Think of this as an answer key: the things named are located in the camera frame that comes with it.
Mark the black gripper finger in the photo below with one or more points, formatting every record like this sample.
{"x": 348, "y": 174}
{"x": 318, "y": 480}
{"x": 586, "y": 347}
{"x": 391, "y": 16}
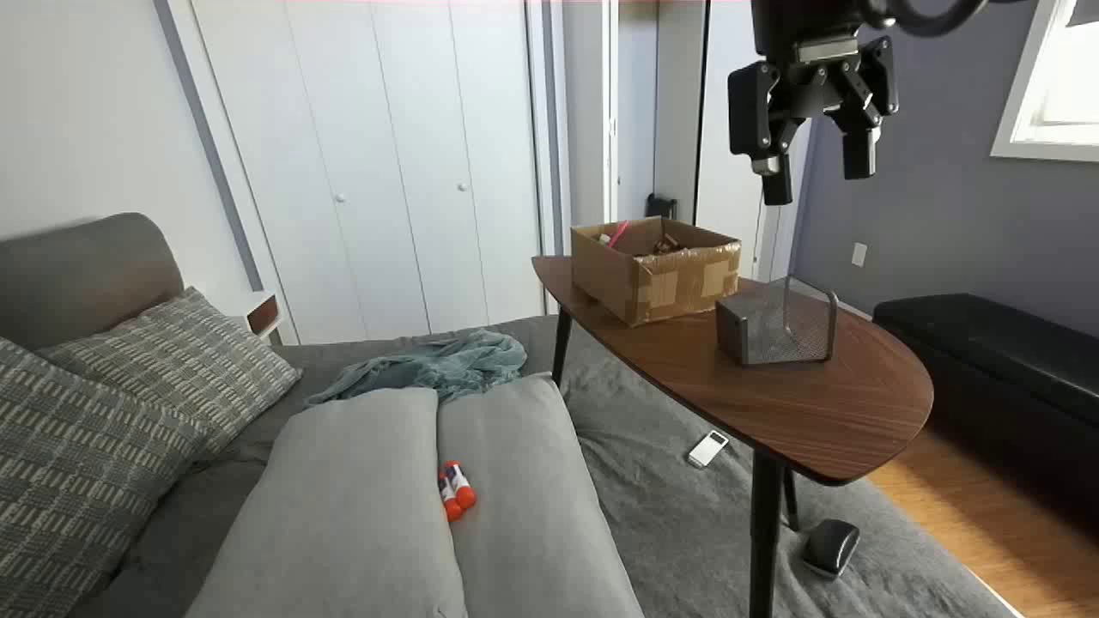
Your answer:
{"x": 871, "y": 89}
{"x": 758, "y": 109}

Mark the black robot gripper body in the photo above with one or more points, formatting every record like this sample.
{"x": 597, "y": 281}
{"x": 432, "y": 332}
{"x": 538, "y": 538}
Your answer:
{"x": 809, "y": 29}

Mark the small black background object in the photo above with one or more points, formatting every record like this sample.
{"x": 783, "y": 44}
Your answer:
{"x": 660, "y": 207}

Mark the white room door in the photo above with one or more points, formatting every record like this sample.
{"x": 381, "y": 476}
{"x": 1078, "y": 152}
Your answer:
{"x": 589, "y": 113}

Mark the red object in box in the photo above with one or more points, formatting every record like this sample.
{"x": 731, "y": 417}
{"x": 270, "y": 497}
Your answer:
{"x": 619, "y": 236}

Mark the dark wood side table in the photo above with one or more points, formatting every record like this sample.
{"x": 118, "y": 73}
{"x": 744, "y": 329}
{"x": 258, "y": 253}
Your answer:
{"x": 800, "y": 401}

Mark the black bench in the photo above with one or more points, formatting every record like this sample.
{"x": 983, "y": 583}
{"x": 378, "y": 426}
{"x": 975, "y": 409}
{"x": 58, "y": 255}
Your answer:
{"x": 1006, "y": 366}

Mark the white remote control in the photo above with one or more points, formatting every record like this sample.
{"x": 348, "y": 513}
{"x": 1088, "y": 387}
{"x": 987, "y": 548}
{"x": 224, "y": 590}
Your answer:
{"x": 709, "y": 447}

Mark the white wardrobe with doors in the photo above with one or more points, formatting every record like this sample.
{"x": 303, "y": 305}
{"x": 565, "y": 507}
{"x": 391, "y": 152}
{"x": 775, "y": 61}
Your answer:
{"x": 390, "y": 158}

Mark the teal crumpled blanket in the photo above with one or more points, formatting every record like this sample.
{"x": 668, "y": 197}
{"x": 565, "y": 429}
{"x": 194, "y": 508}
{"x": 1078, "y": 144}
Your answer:
{"x": 448, "y": 363}

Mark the small black pouch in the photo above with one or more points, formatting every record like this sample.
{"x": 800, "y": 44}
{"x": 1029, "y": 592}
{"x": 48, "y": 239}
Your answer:
{"x": 830, "y": 548}

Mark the grey long pillow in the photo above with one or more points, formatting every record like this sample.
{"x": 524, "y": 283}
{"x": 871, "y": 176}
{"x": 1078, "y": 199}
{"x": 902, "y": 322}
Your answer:
{"x": 526, "y": 501}
{"x": 331, "y": 516}

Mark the orange and white toy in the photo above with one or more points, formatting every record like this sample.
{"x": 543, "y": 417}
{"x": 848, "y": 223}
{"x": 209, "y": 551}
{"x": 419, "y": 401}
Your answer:
{"x": 456, "y": 497}

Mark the white nightstand brown drawer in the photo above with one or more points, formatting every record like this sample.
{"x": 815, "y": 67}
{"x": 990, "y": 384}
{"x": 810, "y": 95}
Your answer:
{"x": 263, "y": 313}

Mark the grey plaid pillow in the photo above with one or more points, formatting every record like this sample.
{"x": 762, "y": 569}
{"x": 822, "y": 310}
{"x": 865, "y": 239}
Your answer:
{"x": 183, "y": 363}
{"x": 71, "y": 482}

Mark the grey upholstered headboard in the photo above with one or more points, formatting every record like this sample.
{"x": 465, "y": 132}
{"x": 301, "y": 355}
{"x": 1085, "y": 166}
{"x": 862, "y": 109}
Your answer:
{"x": 79, "y": 270}

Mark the white wall outlet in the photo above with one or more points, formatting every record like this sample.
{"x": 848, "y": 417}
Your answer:
{"x": 861, "y": 255}

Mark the white picture frame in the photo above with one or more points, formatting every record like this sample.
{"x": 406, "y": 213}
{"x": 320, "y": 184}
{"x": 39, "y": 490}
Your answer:
{"x": 1035, "y": 134}

